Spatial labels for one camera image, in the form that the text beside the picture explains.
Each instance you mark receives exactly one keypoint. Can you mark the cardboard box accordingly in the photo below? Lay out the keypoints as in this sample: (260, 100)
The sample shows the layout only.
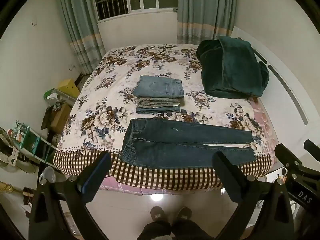
(60, 117)

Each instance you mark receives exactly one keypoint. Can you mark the person's right leg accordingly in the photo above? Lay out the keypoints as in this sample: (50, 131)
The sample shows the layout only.
(190, 231)

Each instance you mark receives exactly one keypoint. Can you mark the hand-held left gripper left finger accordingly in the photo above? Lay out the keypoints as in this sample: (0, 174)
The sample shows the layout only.
(96, 173)

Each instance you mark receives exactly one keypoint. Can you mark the dark blue denim pants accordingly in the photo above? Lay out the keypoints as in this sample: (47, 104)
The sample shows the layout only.
(175, 145)

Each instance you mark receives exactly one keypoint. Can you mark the folded olive grey pants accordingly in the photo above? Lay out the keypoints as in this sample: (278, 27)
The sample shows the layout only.
(157, 102)

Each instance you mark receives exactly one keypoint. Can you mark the folded light blue jeans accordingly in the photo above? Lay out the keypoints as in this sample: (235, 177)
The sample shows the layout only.
(160, 86)

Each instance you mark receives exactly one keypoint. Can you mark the floral bedsheet with checked border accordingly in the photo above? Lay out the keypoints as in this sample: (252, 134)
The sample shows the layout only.
(105, 100)

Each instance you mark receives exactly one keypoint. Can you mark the yellow box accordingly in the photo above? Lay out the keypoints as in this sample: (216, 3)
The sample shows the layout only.
(68, 87)

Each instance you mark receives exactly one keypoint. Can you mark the dark green plush blanket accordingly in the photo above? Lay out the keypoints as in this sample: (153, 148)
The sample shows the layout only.
(232, 70)

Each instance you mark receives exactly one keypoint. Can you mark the green and white package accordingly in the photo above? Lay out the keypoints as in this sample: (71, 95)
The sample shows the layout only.
(53, 96)

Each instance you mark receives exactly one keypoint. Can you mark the green striped curtain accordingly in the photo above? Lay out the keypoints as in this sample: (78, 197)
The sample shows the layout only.
(202, 12)
(80, 30)

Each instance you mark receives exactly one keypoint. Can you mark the floral cushion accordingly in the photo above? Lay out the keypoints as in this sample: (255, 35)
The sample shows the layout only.
(7, 147)

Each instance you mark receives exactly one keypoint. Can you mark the white headboard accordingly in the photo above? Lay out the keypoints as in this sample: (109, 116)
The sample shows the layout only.
(287, 67)

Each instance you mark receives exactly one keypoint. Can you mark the wall socket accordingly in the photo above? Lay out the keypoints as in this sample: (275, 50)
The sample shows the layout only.
(72, 67)

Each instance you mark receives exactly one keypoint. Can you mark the teal shelf rack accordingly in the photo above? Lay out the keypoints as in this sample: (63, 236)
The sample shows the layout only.
(32, 140)

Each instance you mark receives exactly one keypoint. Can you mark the person's left leg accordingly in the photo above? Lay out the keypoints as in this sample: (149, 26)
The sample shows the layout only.
(155, 231)

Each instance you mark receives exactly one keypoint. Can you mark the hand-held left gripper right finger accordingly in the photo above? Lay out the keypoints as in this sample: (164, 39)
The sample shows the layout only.
(226, 177)

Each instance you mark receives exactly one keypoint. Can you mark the person's leg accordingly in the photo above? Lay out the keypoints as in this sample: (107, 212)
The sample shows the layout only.
(190, 231)
(155, 231)

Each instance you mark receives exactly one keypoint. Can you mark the grey slipper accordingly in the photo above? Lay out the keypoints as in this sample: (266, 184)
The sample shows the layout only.
(184, 213)
(157, 213)

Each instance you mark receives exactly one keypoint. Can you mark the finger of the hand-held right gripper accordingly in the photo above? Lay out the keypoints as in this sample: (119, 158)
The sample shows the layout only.
(290, 158)
(312, 146)

